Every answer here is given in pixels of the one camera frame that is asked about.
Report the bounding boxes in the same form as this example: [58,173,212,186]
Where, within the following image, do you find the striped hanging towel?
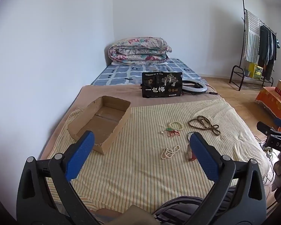
[244,10,260,64]

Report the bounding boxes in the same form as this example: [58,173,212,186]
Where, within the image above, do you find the black clothes rack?
[229,1,280,91]

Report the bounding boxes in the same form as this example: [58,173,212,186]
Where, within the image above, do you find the brown bed blanket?
[39,85,221,160]

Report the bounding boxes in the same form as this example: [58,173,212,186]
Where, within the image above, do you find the folded floral quilt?
[108,37,172,65]

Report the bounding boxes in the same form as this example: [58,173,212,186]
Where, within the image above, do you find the dark striped cloth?
[152,186,237,225]

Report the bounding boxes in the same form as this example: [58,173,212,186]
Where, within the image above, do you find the dark hanging clothes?
[258,25,278,80]

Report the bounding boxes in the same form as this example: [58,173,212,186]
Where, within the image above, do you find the black snack bag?
[141,71,182,98]

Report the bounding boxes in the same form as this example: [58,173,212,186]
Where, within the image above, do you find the white ring light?
[182,79,208,95]

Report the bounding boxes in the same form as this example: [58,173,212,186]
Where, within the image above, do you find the cream bead bracelet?
[167,120,184,131]

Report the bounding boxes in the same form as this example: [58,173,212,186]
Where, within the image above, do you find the open cardboard box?
[67,95,131,155]

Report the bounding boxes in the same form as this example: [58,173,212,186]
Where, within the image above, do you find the brown wooden bead necklace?
[187,115,220,136]

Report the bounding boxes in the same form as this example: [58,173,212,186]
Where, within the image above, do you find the red strap wristwatch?
[187,144,196,161]

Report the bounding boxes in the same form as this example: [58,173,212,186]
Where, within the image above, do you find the striped yellow towel blanket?
[45,98,270,212]

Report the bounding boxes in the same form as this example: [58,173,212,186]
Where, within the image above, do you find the white pearl necklace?
[160,145,181,160]

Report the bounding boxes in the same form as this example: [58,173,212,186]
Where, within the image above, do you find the yellow box on rack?
[248,62,263,80]

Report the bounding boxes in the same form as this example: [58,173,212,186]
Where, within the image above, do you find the orange cloth covered stool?
[255,87,281,119]

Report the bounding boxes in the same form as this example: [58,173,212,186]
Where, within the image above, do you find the blue checked bed sheet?
[92,58,207,86]

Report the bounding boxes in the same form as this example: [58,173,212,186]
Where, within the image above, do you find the green jade red-cord pendant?
[160,128,180,137]

